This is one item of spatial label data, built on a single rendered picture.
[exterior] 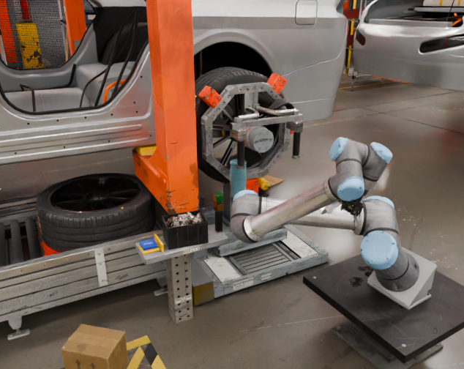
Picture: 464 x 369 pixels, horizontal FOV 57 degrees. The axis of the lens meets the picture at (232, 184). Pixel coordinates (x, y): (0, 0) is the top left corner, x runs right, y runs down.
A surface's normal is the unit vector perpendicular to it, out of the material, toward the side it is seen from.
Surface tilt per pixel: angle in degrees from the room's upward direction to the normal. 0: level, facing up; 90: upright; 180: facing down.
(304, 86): 90
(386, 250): 48
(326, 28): 90
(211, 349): 0
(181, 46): 90
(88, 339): 0
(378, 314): 0
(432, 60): 89
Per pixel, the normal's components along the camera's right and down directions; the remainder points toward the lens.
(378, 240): -0.58, -0.44
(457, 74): -0.39, 0.55
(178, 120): 0.46, 0.35
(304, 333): 0.00, -0.92
